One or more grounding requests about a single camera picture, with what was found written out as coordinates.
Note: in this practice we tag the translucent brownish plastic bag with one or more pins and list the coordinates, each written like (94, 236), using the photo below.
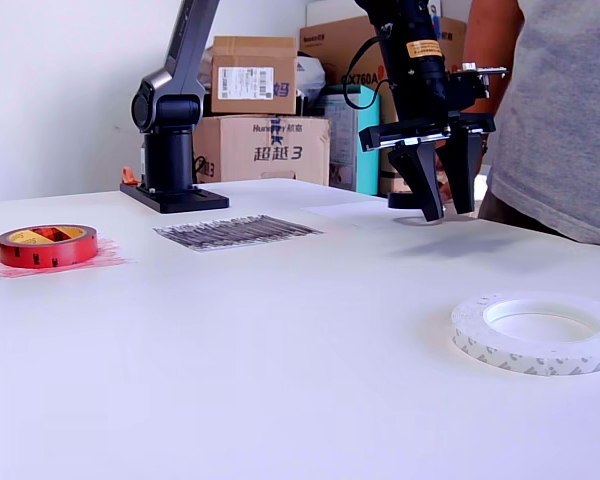
(208, 70)

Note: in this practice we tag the red scribbled paper sheet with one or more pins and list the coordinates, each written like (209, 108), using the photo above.
(115, 260)

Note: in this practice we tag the orange and black clamp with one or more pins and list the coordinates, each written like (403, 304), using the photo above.
(128, 176)

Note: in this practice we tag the black tape roll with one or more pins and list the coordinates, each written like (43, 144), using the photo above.
(402, 201)

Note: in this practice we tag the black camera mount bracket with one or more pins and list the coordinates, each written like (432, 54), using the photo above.
(467, 92)

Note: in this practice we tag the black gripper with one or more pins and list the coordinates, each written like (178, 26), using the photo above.
(420, 100)

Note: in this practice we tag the white plastic bag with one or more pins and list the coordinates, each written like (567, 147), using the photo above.
(310, 75)

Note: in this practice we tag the large GX760A cardboard box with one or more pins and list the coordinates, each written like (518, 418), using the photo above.
(330, 55)

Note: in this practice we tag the person in grey t-shirt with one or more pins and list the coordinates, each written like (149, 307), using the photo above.
(555, 125)

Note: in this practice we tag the cardboard box with blue print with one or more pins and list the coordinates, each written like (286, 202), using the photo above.
(280, 165)

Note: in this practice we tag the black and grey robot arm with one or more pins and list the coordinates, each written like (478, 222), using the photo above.
(167, 155)

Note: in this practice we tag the red tape roll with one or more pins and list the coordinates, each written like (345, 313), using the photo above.
(45, 255)

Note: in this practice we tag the cardboard box with shipping label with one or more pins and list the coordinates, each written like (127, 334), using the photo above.
(265, 55)

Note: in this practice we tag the person's right forearm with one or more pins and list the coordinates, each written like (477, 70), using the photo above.
(490, 35)

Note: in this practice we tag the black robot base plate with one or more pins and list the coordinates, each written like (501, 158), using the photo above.
(180, 200)

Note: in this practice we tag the person's right hand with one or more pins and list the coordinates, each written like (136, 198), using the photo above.
(445, 187)

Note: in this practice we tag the teal cardboard box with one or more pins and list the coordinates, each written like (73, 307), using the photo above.
(365, 170)

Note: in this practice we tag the white tape roll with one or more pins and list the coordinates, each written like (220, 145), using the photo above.
(480, 345)

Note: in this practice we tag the black scribbled paper sheet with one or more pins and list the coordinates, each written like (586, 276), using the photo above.
(240, 232)

